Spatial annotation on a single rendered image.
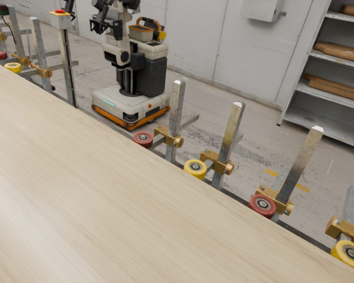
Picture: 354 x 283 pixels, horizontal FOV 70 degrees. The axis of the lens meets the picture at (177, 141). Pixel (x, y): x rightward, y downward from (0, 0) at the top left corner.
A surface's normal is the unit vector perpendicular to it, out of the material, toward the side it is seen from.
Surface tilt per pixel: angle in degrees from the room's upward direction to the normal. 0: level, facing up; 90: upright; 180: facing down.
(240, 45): 90
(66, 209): 0
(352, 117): 90
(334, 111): 90
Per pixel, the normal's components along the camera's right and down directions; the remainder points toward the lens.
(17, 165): 0.11, -0.81
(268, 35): -0.59, 0.41
